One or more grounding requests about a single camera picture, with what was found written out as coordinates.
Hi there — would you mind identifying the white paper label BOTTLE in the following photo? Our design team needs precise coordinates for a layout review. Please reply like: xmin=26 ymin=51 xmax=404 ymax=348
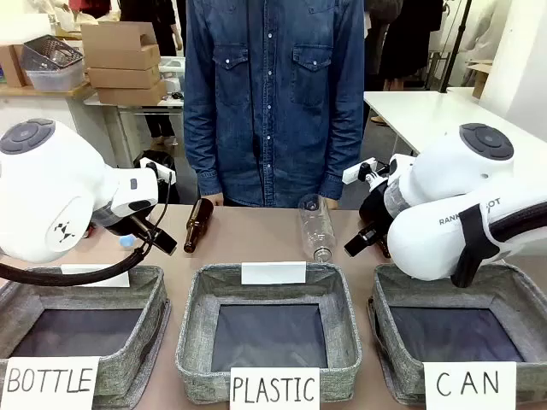
xmin=0 ymin=356 xmax=102 ymax=410

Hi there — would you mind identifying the brown glass bottle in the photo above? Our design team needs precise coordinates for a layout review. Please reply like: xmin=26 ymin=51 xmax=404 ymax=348
xmin=183 ymin=197 xmax=215 ymax=254

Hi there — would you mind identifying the blank white card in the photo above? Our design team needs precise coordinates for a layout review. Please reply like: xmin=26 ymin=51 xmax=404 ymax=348
xmin=240 ymin=261 xmax=308 ymax=286
xmin=60 ymin=263 xmax=131 ymax=289

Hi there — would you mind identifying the thin black camera cable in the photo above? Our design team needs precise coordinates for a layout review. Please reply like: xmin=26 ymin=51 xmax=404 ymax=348
xmin=144 ymin=170 xmax=177 ymax=257

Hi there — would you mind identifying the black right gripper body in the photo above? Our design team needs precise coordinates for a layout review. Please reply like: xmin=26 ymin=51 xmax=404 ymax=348
xmin=357 ymin=188 xmax=394 ymax=235

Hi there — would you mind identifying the open cardboard box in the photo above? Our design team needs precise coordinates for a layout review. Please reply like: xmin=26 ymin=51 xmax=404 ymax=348
xmin=79 ymin=20 xmax=162 ymax=72

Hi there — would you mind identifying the background person in black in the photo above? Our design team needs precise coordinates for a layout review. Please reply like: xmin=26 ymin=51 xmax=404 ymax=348
xmin=116 ymin=0 xmax=185 ymax=149

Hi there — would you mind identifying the grey fabric basket labelled bottle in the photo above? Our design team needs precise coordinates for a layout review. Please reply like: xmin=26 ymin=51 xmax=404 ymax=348
xmin=0 ymin=265 xmax=173 ymax=410

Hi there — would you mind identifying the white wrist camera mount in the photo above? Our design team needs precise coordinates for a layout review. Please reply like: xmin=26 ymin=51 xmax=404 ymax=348
xmin=144 ymin=157 xmax=177 ymax=183
xmin=343 ymin=157 xmax=391 ymax=185

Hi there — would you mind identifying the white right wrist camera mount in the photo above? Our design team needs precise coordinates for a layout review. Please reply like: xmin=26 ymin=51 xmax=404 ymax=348
xmin=343 ymin=157 xmax=391 ymax=185

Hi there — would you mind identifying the grey fabric basket labelled plastic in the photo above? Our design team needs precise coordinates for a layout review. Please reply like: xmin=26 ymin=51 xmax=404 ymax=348
xmin=175 ymin=262 xmax=363 ymax=406

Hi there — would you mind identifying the white paper label CAN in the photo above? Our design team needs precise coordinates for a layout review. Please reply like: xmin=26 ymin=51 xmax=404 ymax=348
xmin=422 ymin=360 xmax=518 ymax=410

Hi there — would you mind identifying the background person in dark clothes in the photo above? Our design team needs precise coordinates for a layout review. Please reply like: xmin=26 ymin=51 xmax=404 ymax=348
xmin=364 ymin=0 xmax=445 ymax=91

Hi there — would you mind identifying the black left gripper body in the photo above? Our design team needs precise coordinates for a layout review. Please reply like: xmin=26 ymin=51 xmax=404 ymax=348
xmin=103 ymin=212 xmax=150 ymax=237

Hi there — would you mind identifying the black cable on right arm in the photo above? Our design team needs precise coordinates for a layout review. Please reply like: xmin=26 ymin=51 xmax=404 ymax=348
xmin=488 ymin=199 xmax=547 ymax=241

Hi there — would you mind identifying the black tripod pole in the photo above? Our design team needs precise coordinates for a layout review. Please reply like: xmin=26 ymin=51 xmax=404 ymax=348
xmin=441 ymin=0 xmax=473 ymax=93

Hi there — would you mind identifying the black strap on right arm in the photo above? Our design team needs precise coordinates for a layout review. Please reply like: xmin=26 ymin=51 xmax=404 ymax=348
xmin=450 ymin=203 xmax=502 ymax=289

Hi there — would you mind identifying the clear plastic storage container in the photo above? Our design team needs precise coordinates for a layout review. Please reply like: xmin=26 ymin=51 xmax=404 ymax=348
xmin=20 ymin=34 xmax=85 ymax=93

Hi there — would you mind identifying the white paper label PLASTIC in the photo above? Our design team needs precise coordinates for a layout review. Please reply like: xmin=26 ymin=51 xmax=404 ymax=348
xmin=229 ymin=366 xmax=321 ymax=410

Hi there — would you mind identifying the person torso in denim shirt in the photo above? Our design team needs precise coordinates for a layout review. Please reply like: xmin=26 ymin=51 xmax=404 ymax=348
xmin=183 ymin=0 xmax=367 ymax=210

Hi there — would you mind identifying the flat cardboard box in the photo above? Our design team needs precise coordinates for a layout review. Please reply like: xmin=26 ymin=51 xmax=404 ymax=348
xmin=95 ymin=79 xmax=168 ymax=107
xmin=86 ymin=62 xmax=162 ymax=91

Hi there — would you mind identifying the grey fabric basket labelled can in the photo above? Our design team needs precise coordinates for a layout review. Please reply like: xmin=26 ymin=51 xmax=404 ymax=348
xmin=368 ymin=261 xmax=547 ymax=407

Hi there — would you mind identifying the cardboard piece by wall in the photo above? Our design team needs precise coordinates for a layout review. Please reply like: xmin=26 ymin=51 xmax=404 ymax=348
xmin=464 ymin=59 xmax=495 ymax=100

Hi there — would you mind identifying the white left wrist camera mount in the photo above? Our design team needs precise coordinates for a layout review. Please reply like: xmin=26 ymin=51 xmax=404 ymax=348
xmin=144 ymin=157 xmax=177 ymax=183

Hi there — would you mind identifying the person right forearm denim sleeve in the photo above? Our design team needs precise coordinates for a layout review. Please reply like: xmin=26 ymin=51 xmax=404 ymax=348
xmin=184 ymin=114 xmax=224 ymax=200

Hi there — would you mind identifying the large clear plastic bottle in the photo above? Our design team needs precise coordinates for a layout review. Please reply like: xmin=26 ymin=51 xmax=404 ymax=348
xmin=297 ymin=193 xmax=338 ymax=263

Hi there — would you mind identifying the small brown cardboard box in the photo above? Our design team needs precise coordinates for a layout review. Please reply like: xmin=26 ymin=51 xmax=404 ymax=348
xmin=0 ymin=42 xmax=27 ymax=89

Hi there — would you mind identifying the person left forearm denim sleeve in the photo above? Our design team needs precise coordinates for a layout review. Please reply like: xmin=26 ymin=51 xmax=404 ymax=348
xmin=319 ymin=114 xmax=366 ymax=202

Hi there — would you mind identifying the thick black sleeved cable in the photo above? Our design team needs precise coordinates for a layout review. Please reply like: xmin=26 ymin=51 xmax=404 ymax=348
xmin=0 ymin=243 xmax=151 ymax=288

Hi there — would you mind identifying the wooden shelf board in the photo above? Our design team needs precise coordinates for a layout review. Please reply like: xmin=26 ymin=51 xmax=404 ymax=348
xmin=0 ymin=81 xmax=97 ymax=103

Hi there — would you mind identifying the white table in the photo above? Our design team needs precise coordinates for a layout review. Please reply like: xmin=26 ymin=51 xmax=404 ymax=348
xmin=362 ymin=86 xmax=547 ymax=172

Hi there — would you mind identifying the black bag on floor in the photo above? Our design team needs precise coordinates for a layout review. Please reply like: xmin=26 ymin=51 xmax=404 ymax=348
xmin=132 ymin=149 xmax=181 ymax=205

